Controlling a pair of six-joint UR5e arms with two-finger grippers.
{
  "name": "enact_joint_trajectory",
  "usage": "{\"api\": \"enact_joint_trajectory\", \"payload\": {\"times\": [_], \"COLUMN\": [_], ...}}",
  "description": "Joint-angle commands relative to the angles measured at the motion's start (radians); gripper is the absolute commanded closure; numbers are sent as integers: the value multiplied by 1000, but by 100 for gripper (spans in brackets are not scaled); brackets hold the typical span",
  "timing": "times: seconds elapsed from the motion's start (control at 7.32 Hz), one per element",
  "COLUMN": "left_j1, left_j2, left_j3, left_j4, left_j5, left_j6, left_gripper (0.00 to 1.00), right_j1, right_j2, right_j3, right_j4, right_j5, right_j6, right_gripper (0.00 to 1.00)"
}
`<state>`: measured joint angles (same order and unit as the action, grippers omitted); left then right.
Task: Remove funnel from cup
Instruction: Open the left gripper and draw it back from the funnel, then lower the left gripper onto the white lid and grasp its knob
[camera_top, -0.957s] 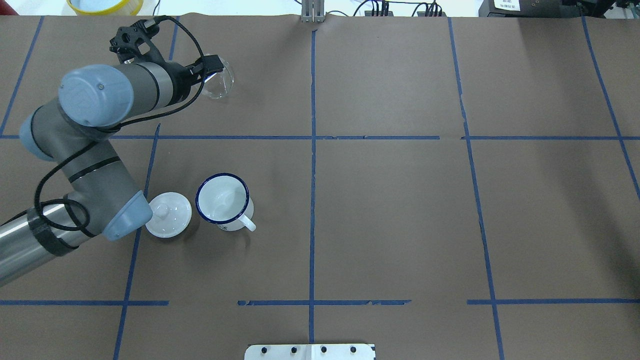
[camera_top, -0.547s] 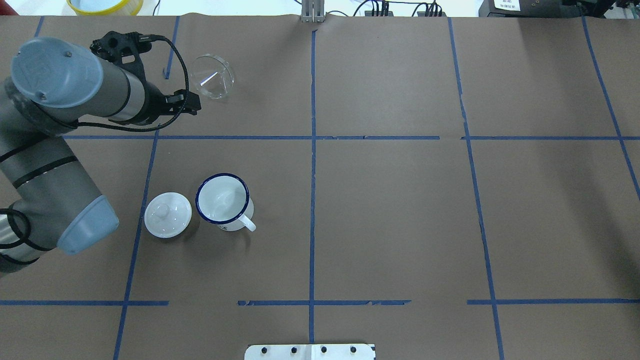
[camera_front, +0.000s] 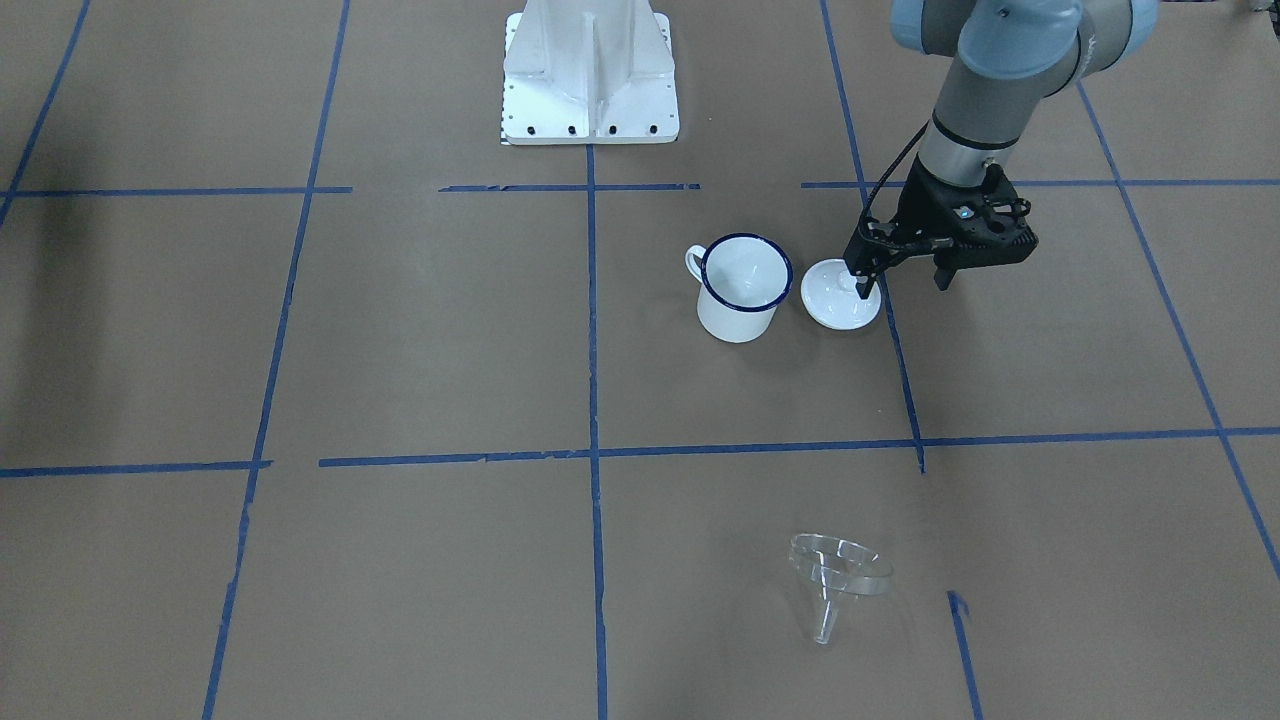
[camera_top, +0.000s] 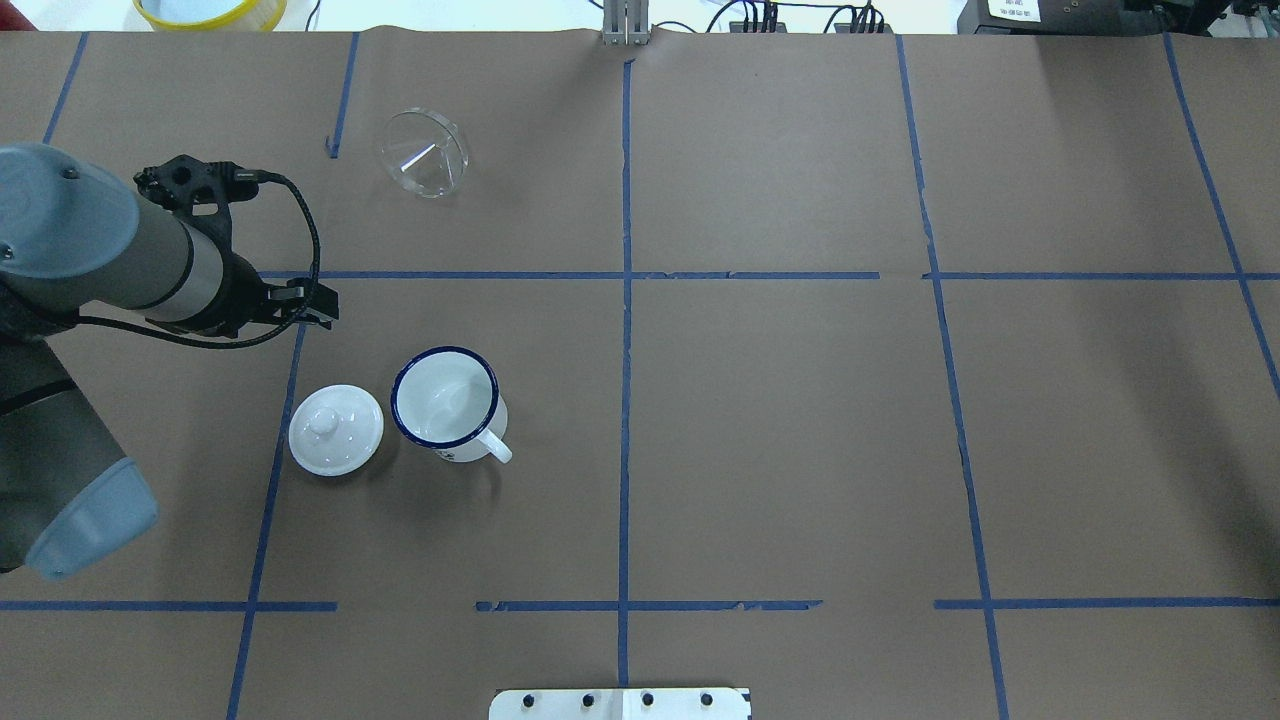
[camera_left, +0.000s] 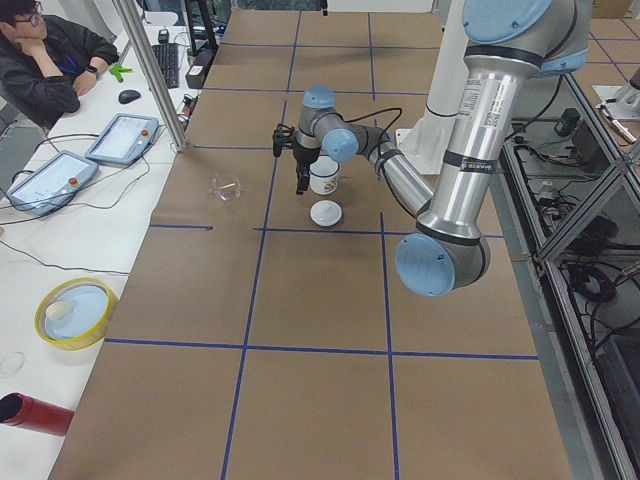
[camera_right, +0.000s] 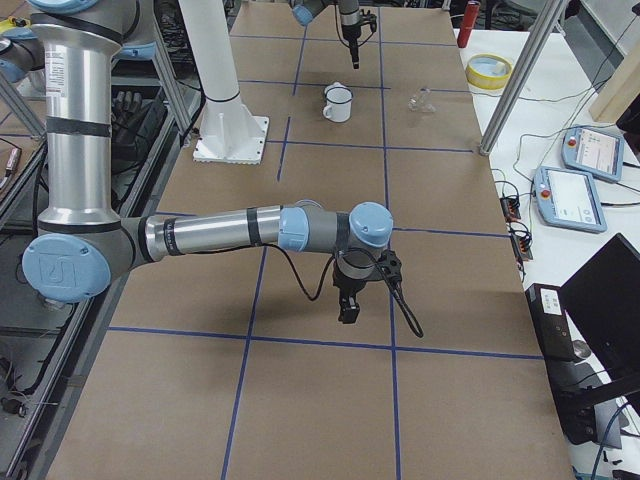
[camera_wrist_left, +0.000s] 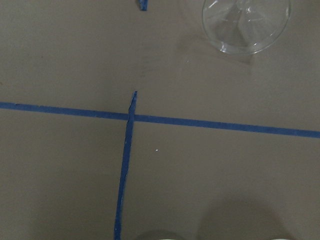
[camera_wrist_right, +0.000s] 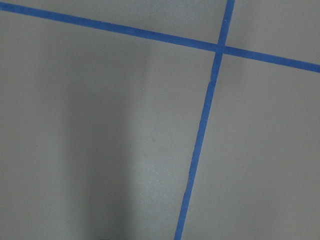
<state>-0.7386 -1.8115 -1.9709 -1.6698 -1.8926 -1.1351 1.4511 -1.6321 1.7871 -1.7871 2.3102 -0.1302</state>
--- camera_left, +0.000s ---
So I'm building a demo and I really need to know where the seated person in black jacket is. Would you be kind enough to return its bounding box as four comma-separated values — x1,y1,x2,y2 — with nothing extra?
1,1,119,130

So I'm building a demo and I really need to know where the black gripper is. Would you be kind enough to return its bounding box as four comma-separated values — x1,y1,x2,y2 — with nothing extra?
292,141,319,195

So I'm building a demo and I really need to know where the black computer mouse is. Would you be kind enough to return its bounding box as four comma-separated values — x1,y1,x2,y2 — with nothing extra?
118,89,141,105

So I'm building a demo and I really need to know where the blue teach pendant tablet near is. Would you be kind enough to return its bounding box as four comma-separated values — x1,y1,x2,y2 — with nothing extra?
8,150,98,216

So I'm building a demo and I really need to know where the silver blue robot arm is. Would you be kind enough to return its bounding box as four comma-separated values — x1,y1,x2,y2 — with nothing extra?
273,1,592,297

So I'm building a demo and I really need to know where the black keyboard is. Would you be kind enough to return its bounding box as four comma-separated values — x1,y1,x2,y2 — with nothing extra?
151,43,179,89

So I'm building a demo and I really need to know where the clear petri dish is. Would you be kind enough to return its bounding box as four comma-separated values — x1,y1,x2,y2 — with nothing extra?
0,351,26,378

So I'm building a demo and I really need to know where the blue teach pendant tablet far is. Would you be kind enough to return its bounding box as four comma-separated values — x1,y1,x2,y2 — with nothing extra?
84,113,160,166

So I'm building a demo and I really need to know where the yellow tape roll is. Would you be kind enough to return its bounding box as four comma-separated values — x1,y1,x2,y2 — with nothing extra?
34,277,119,351

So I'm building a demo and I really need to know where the white enamel lid with knob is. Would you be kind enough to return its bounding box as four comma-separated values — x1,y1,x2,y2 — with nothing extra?
310,200,342,227

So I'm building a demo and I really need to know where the black power adapter box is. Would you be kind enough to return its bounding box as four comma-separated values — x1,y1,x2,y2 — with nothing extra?
185,49,216,90

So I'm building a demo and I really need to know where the blue teach pendant tablet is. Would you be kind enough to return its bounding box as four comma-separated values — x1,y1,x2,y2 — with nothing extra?
8,150,98,216
84,113,160,166

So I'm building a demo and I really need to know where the white enamel mug blue rim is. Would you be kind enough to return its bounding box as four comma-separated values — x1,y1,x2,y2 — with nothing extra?
309,155,340,195

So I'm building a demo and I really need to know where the red cylinder tube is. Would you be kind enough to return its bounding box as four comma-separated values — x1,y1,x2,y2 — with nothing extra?
1,392,74,437

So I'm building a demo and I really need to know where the green plastic tool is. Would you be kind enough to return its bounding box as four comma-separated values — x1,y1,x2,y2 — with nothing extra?
109,63,133,83

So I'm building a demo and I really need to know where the clear glass funnel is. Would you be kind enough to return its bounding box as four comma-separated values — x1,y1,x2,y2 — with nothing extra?
209,172,242,202

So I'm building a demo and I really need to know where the grey aluminium frame post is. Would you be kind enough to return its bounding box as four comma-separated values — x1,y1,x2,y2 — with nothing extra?
114,0,187,152

